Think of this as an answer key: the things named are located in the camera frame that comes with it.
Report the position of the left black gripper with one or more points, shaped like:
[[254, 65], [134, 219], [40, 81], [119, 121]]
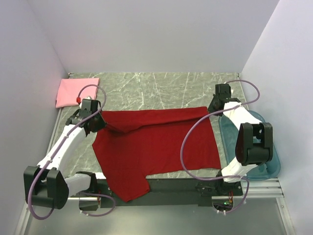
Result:
[[97, 124]]

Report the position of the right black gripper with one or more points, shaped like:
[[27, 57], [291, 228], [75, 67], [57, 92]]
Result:
[[213, 107]]

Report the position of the red t shirt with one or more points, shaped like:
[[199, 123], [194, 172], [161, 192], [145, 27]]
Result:
[[135, 144]]

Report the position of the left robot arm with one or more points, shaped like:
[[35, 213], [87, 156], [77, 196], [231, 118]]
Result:
[[45, 184]]

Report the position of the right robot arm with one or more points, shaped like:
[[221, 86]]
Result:
[[254, 145]]

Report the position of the folded pink t shirt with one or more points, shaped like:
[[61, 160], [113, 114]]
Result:
[[69, 89]]

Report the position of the teal transparent plastic bin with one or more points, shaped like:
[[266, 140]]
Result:
[[229, 135]]

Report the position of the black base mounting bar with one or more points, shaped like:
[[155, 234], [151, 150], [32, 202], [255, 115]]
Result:
[[167, 192]]

